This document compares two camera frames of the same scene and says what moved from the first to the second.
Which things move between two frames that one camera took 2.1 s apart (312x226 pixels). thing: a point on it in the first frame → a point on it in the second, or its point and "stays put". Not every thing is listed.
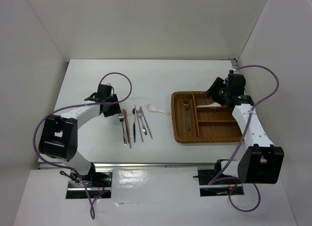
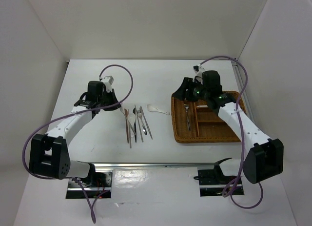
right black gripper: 218,83 → 181,93
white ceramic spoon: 150,107 stays put
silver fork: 121,115 → 121,110
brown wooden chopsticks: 125,114 stays put
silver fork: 186,106 stays put
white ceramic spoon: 131,118 stays put
